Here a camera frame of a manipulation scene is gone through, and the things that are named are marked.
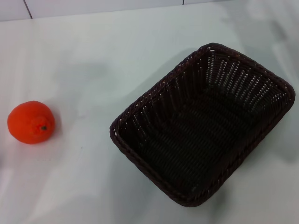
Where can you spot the dark brown woven rectangular basket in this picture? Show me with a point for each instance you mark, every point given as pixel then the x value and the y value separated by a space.
pixel 191 140

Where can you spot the white tablecloth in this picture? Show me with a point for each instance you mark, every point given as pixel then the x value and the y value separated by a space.
pixel 81 182

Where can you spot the orange fruit with stem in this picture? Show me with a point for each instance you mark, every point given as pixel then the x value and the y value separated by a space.
pixel 28 121

